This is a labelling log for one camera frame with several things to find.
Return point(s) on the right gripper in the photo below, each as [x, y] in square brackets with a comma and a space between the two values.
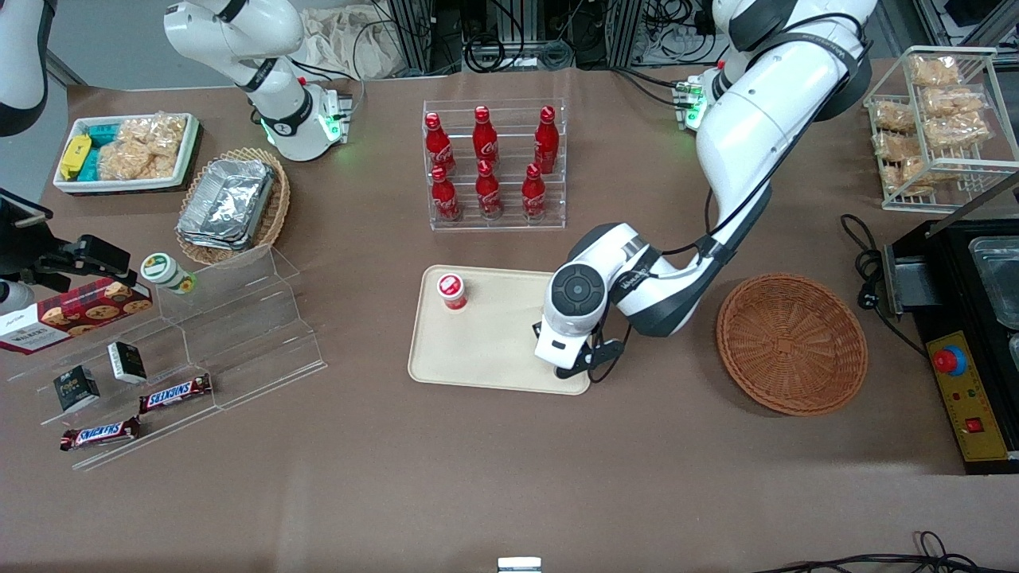
[24, 251]

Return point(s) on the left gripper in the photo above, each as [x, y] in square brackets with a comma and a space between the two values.
[536, 328]

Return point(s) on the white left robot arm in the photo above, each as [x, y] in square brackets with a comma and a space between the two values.
[756, 119]

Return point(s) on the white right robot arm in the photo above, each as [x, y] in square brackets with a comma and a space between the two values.
[239, 36]

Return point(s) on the beige plastic tray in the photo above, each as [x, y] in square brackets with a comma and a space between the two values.
[493, 342]

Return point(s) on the brown round wicker basket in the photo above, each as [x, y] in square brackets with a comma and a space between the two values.
[792, 346]

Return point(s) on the light oval wicker basket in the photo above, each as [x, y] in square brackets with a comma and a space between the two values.
[279, 207]

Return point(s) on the red tartan cookie box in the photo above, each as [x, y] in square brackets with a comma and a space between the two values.
[76, 314]

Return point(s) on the small black white box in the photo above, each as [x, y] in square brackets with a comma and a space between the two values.
[127, 362]

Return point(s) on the red lid yogurt cup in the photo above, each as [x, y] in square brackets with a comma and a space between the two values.
[451, 289]

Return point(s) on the teal snack packet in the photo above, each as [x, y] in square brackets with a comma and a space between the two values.
[90, 165]
[102, 134]

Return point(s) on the green lid yogurt cup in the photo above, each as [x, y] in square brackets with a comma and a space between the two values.
[165, 270]

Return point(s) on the yellow snack packet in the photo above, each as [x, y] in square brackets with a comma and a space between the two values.
[75, 155]

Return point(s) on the snickers chocolate bar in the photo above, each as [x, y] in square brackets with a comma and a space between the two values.
[99, 434]
[175, 393]

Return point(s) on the clear acrylic bottle rack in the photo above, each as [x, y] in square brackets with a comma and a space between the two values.
[509, 215]

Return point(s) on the clear rice cracker bag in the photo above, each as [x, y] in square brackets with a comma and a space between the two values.
[155, 131]
[131, 161]
[896, 117]
[955, 101]
[907, 177]
[955, 131]
[898, 147]
[935, 72]

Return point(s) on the red cola bottle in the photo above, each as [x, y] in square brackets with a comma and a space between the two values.
[438, 143]
[488, 191]
[445, 195]
[485, 139]
[533, 195]
[546, 143]

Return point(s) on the grey white device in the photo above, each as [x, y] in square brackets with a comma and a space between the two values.
[519, 565]

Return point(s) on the white rectangular snack bin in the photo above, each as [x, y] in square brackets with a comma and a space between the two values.
[187, 151]

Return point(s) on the stacked foil containers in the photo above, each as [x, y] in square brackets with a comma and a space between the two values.
[227, 203]

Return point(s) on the clear acrylic step display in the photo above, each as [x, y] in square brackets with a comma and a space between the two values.
[247, 334]

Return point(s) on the red emergency stop button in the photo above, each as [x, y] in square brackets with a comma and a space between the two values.
[949, 360]

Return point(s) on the black tabletop machine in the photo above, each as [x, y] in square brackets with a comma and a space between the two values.
[947, 270]

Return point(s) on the yellow control panel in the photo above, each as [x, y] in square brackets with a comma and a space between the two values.
[967, 406]

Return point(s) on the beige cloth bag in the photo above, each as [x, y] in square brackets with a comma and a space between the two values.
[350, 44]

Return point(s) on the steel pan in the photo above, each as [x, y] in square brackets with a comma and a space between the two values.
[999, 278]

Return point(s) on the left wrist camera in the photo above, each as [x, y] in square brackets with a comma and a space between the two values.
[605, 354]

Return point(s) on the aluminium frame post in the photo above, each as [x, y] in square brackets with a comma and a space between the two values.
[625, 28]
[414, 32]

